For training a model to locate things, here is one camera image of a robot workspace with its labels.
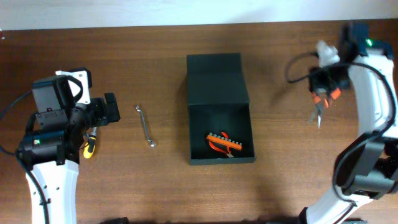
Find orange black needle-nose pliers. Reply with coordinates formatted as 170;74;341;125
308;88;341;129

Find silver double-ended wrench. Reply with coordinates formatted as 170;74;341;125
136;105;156;148

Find yellow black stubby screwdriver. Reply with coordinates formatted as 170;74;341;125
83;127;98;159

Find orange bit holder strip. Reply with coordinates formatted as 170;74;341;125
206;134;243;151

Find small red cutting pliers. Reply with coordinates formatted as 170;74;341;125
208;132;234;158

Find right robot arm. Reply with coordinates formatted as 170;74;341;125
298;22;397;223

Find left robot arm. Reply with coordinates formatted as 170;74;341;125
16;75;120;223

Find dark green open box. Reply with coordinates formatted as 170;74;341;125
187;53;256;166

